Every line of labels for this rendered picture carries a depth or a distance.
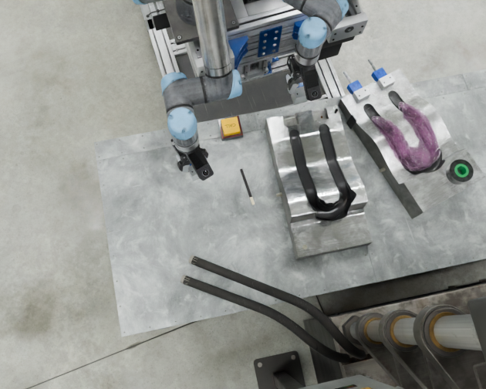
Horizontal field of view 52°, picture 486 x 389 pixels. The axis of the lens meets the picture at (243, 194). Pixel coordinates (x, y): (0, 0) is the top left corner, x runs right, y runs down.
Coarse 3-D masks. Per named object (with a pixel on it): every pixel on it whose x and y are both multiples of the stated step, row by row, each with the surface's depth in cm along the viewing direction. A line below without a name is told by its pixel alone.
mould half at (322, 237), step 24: (312, 120) 178; (336, 120) 178; (288, 144) 176; (312, 144) 176; (336, 144) 176; (288, 168) 174; (312, 168) 173; (288, 192) 167; (336, 192) 166; (360, 192) 166; (288, 216) 172; (312, 216) 169; (360, 216) 172; (312, 240) 170; (336, 240) 170; (360, 240) 170
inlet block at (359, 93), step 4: (344, 72) 186; (348, 76) 186; (348, 80) 186; (356, 80) 184; (352, 84) 184; (356, 84) 184; (360, 84) 184; (348, 88) 185; (352, 88) 184; (356, 88) 184; (360, 88) 184; (364, 88) 182; (352, 92) 184; (356, 92) 182; (360, 92) 182; (364, 92) 182; (368, 92) 182; (356, 96) 181; (360, 96) 181; (364, 96) 181; (368, 96) 183; (356, 100) 183; (360, 100) 183
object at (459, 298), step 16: (464, 288) 174; (480, 288) 174; (400, 304) 172; (416, 304) 172; (432, 304) 172; (448, 304) 172; (464, 304) 172; (336, 320) 170; (352, 368) 166; (368, 368) 166
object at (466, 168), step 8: (456, 160) 169; (464, 160) 169; (448, 168) 169; (456, 168) 168; (464, 168) 169; (472, 168) 168; (448, 176) 170; (456, 176) 168; (464, 176) 168; (472, 176) 168
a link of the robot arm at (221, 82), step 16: (192, 0) 123; (208, 0) 121; (208, 16) 124; (224, 16) 128; (208, 32) 127; (224, 32) 129; (208, 48) 130; (224, 48) 131; (208, 64) 133; (224, 64) 133; (208, 80) 137; (224, 80) 136; (240, 80) 138; (208, 96) 138; (224, 96) 140
